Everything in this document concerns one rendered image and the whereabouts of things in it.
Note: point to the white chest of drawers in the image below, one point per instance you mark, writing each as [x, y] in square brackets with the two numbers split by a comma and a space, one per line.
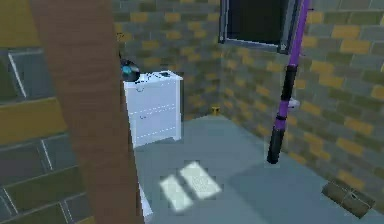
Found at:
[155, 108]

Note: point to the small black flat object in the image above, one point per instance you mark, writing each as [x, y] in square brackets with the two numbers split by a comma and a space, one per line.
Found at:
[163, 73]

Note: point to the purple and black baseball bat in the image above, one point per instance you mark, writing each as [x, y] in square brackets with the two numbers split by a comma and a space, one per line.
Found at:
[283, 100]

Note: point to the brown wooden room door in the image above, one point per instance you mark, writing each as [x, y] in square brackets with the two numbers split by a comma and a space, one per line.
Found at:
[90, 110]

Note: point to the brown cardboard box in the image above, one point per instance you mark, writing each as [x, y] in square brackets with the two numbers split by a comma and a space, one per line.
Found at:
[347, 197]

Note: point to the dark window with grey frame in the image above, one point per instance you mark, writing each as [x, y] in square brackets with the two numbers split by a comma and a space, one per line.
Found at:
[258, 21]

